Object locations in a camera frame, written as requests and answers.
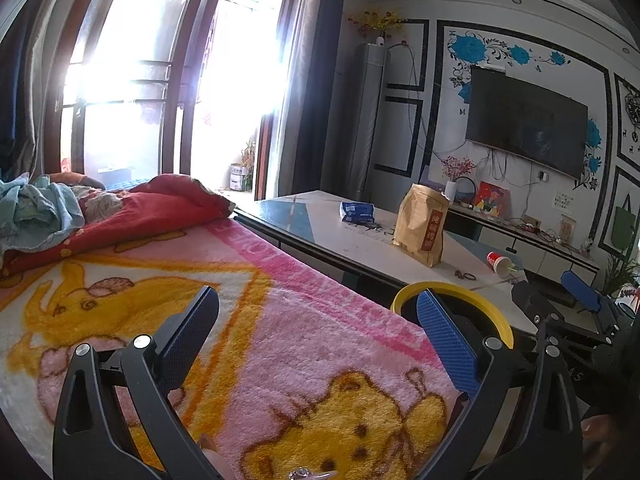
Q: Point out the green potted plant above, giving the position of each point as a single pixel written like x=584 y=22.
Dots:
x=620 y=275

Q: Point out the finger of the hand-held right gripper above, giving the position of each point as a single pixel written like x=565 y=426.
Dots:
x=580 y=290
x=532 y=305

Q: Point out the brown sliding door frame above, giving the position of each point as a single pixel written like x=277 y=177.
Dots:
x=195 y=75

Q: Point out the black wall clock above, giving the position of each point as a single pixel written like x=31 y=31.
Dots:
x=634 y=110

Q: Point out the light blue clothes pile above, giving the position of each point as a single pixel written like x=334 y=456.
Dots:
x=40 y=210

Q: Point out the green tote bag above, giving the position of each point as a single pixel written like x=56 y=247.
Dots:
x=624 y=230

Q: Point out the blue flower wall sticker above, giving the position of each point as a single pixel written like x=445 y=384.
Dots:
x=467 y=45

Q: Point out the round black frame ornament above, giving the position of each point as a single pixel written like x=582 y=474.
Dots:
x=465 y=205

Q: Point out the yellow rimmed trash can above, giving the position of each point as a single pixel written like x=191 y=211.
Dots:
x=487 y=317

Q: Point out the white wall notice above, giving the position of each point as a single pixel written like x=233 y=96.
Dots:
x=563 y=200

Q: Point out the brown paper bag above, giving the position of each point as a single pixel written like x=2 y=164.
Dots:
x=420 y=230

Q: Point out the white television cabinet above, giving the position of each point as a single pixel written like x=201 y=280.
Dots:
x=530 y=252

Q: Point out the red floral quilt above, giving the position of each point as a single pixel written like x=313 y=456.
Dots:
x=175 y=205

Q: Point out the red paper cup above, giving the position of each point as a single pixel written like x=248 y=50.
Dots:
x=497 y=262

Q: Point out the pink printed blanket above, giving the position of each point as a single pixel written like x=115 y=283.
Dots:
x=300 y=320

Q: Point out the person's right hand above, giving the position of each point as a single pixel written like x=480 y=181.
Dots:
x=600 y=434

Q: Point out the white vase with red flowers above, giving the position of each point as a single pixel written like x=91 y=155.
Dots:
x=450 y=190

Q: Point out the yellow artificial flowers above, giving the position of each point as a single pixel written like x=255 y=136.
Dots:
x=375 y=20

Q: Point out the dark blue curtain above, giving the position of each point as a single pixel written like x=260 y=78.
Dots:
x=320 y=85
x=20 y=85

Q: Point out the balcony plant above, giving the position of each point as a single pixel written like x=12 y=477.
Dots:
x=248 y=160

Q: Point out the dark blue quilted sofa cover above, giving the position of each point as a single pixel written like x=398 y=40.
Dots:
x=125 y=185

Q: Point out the green straw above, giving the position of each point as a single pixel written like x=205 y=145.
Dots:
x=513 y=270

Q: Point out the small brown packet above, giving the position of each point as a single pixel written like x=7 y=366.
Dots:
x=566 y=227

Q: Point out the black wall television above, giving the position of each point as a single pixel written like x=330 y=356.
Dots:
x=525 y=120

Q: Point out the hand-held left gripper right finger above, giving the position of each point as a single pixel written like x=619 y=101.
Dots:
x=445 y=342

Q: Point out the white paint bucket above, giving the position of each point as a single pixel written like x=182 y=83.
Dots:
x=237 y=177

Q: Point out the grey standing air conditioner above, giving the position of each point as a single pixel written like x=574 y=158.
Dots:
x=367 y=125

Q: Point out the person's left hand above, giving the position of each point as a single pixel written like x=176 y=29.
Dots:
x=217 y=462

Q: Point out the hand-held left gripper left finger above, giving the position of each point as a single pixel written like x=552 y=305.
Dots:
x=190 y=332

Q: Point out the white coffee table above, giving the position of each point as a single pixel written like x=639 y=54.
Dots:
x=325 y=230

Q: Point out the white security camera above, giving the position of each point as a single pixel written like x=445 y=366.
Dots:
x=381 y=40

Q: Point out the red picture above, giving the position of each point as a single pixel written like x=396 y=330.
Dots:
x=492 y=200

